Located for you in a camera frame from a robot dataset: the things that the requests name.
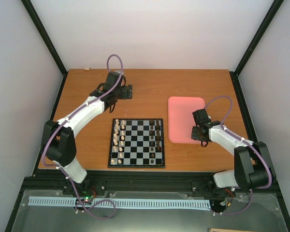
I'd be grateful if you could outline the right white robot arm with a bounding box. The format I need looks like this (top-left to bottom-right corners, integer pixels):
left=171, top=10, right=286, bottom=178
left=191, top=109, right=276, bottom=190

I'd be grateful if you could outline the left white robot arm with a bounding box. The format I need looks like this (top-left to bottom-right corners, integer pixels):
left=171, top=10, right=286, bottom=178
left=40, top=72, right=132, bottom=195

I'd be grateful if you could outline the pink plastic tray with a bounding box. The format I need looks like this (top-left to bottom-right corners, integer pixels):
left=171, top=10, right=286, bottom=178
left=168, top=96, right=205, bottom=144

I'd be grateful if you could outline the black white chessboard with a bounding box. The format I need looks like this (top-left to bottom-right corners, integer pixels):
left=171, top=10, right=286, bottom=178
left=108, top=118, right=166, bottom=168

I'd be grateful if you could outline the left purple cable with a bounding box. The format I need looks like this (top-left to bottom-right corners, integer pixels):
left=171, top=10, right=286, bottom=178
left=42, top=54, right=124, bottom=220

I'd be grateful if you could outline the purple cable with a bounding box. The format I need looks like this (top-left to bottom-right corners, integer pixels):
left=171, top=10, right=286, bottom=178
left=204, top=95, right=274, bottom=216
left=42, top=54, right=124, bottom=220

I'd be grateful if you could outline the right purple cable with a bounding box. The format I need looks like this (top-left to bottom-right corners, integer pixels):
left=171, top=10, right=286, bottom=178
left=204, top=95, right=274, bottom=216

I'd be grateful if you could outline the black aluminium frame rail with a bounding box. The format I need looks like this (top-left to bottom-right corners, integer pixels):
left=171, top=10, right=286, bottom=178
left=21, top=170, right=278, bottom=194

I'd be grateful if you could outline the light blue cable duct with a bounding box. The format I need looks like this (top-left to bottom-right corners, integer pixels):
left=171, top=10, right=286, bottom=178
left=28, top=196, right=211, bottom=211

